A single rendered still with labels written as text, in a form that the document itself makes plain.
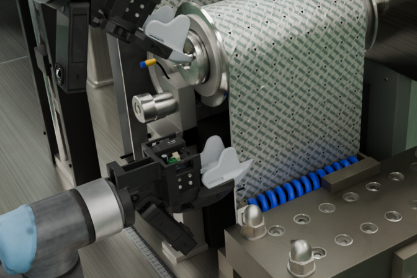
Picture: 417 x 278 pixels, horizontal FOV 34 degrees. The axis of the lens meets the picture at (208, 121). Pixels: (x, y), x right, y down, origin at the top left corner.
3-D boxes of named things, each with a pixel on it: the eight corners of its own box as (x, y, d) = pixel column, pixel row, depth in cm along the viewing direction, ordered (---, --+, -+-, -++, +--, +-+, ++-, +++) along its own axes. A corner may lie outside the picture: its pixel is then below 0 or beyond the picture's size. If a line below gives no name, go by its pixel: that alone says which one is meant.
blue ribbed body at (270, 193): (242, 215, 102) (241, 195, 100) (354, 167, 111) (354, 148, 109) (255, 227, 99) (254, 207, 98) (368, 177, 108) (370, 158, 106)
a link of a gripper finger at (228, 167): (262, 141, 94) (204, 162, 90) (264, 176, 97) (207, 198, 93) (251, 131, 96) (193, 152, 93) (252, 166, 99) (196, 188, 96)
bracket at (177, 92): (159, 248, 113) (138, 83, 98) (193, 234, 116) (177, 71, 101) (174, 265, 110) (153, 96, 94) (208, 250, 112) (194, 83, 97)
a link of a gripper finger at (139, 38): (178, 53, 84) (120, 22, 79) (172, 63, 84) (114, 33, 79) (162, 41, 88) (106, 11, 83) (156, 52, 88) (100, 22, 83)
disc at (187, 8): (177, 84, 103) (167, -10, 96) (180, 83, 104) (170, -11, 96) (229, 123, 92) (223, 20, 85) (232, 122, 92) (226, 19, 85)
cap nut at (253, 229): (235, 229, 96) (233, 203, 93) (257, 220, 97) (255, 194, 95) (249, 244, 93) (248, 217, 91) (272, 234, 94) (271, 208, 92)
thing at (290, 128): (234, 208, 102) (228, 98, 92) (357, 156, 111) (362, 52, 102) (236, 210, 101) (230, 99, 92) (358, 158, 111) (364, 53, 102)
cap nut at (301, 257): (281, 265, 89) (280, 238, 87) (303, 254, 90) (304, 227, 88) (298, 282, 86) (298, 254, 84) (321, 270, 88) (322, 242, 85)
